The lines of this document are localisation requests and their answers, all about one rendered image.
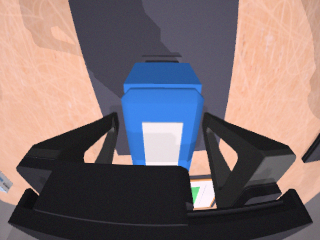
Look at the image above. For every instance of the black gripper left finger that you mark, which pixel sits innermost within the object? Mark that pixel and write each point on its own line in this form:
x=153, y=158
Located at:
x=72, y=145

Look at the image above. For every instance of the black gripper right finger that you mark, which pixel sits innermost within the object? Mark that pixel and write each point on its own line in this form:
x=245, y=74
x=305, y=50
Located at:
x=261, y=160

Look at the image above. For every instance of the blue self-inking stamp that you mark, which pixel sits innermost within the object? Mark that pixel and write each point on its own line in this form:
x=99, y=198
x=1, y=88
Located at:
x=162, y=108

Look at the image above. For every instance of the small blue and white box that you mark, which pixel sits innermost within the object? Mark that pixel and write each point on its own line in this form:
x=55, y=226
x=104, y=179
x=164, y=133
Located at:
x=5, y=183

